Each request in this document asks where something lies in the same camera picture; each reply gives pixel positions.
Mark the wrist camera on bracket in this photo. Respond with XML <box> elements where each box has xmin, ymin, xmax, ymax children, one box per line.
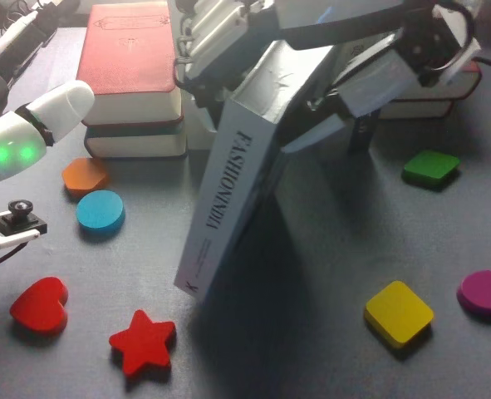
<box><xmin>430</xmin><ymin>2</ymin><xmax>484</xmax><ymax>86</ymax></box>
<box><xmin>0</xmin><ymin>198</ymin><xmax>49</xmax><ymax>249</ymax></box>

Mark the grey table cloth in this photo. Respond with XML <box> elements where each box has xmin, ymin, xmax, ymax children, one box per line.
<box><xmin>0</xmin><ymin>24</ymin><xmax>491</xmax><ymax>399</ymax></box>

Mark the orange hexagon block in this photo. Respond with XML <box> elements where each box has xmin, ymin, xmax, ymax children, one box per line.
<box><xmin>61</xmin><ymin>156</ymin><xmax>110</xmax><ymax>199</ymax></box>

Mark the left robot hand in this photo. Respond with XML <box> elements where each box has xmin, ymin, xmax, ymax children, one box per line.
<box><xmin>173</xmin><ymin>0</ymin><xmax>435</xmax><ymax>155</ymax></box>

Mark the white Fashionindia book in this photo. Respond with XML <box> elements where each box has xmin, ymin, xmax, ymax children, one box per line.
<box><xmin>173</xmin><ymin>40</ymin><xmax>340</xmax><ymax>304</ymax></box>

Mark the blue round block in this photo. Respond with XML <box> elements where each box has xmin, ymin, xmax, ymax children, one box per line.
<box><xmin>75</xmin><ymin>189</ymin><xmax>126</xmax><ymax>241</ymax></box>

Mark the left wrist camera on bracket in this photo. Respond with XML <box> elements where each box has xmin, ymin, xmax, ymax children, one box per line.
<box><xmin>430</xmin><ymin>2</ymin><xmax>484</xmax><ymax>86</ymax></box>

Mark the red heart block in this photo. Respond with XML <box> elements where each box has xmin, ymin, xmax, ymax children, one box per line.
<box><xmin>8</xmin><ymin>276</ymin><xmax>70</xmax><ymax>336</ymax></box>

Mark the green block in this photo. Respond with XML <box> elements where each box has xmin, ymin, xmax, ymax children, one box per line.
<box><xmin>401</xmin><ymin>149</ymin><xmax>461</xmax><ymax>191</ymax></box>

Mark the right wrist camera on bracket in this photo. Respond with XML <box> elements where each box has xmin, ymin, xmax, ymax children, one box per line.
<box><xmin>0</xmin><ymin>198</ymin><xmax>49</xmax><ymax>249</ymax></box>

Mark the magenta oval block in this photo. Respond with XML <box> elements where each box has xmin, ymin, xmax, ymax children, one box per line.
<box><xmin>455</xmin><ymin>268</ymin><xmax>491</xmax><ymax>321</ymax></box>

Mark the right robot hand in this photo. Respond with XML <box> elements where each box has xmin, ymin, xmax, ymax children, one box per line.
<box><xmin>0</xmin><ymin>0</ymin><xmax>96</xmax><ymax>185</ymax></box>

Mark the red star block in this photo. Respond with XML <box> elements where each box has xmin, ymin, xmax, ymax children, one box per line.
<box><xmin>107</xmin><ymin>308</ymin><xmax>178</xmax><ymax>380</ymax></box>

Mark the red embossed hardcover book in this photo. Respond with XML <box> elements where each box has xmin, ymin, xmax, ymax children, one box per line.
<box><xmin>76</xmin><ymin>2</ymin><xmax>184</xmax><ymax>126</ymax></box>

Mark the yellow square block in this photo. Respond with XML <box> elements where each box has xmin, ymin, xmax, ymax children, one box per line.
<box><xmin>363</xmin><ymin>280</ymin><xmax>435</xmax><ymax>349</ymax></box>

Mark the dark covered thick book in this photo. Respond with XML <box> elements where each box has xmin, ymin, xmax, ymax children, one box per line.
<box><xmin>84</xmin><ymin>120</ymin><xmax>189</xmax><ymax>160</ymax></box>
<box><xmin>376</xmin><ymin>98</ymin><xmax>456</xmax><ymax>121</ymax></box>

